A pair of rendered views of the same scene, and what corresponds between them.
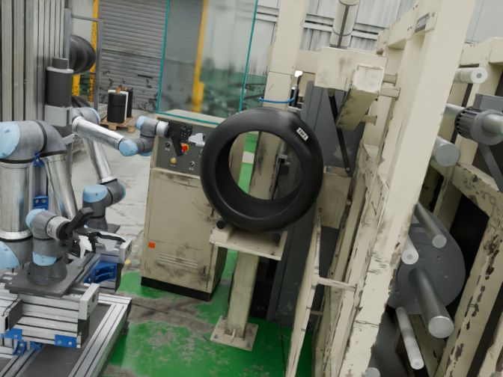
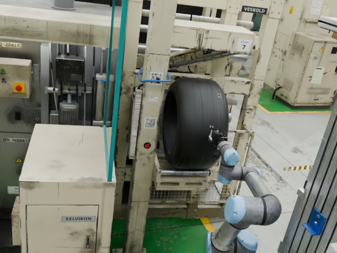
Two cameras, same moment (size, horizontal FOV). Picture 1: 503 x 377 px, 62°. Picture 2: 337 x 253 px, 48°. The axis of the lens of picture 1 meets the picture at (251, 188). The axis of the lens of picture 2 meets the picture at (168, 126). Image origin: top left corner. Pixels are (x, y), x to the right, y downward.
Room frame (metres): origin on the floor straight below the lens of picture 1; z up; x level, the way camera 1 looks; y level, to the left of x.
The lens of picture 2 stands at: (3.01, 2.04, 2.20)
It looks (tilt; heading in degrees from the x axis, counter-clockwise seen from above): 25 degrees down; 248
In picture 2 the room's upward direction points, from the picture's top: 9 degrees clockwise
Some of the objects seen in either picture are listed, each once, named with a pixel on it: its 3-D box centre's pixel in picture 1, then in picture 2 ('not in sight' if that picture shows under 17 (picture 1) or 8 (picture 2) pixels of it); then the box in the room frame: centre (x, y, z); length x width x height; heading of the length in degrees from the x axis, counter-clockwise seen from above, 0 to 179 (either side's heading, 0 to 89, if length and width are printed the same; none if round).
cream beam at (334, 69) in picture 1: (346, 72); (205, 36); (1.90, -0.32, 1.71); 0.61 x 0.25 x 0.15; 173
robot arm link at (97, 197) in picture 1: (95, 199); (243, 245); (2.00, 0.78, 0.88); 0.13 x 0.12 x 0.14; 165
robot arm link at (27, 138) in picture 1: (16, 196); not in sight; (1.37, 0.82, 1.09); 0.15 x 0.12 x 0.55; 156
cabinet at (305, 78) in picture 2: not in sight; (312, 72); (-1.66, -3.27, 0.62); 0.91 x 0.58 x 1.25; 2
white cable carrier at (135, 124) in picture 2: not in sight; (135, 124); (2.41, -0.04, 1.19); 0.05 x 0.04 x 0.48; 83
